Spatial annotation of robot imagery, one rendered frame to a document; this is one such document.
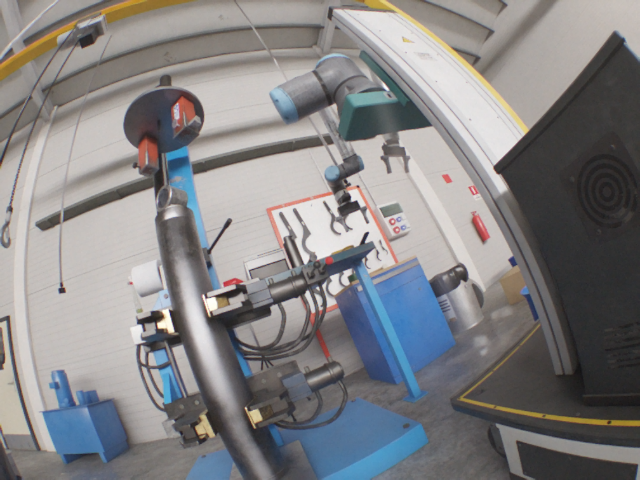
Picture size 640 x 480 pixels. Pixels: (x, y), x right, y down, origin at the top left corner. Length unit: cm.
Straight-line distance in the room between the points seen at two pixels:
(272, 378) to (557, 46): 1134
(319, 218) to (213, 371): 288
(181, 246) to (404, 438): 129
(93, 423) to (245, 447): 225
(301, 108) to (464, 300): 241
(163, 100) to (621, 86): 188
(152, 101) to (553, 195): 184
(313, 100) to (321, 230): 278
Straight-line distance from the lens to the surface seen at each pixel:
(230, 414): 113
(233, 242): 344
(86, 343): 399
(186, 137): 160
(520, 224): 66
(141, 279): 225
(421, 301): 243
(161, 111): 185
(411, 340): 233
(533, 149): 48
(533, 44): 1144
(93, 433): 323
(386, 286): 228
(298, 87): 94
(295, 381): 124
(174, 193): 141
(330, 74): 95
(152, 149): 190
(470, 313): 288
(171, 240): 125
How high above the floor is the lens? 73
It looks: 17 degrees up
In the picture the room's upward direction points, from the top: 24 degrees counter-clockwise
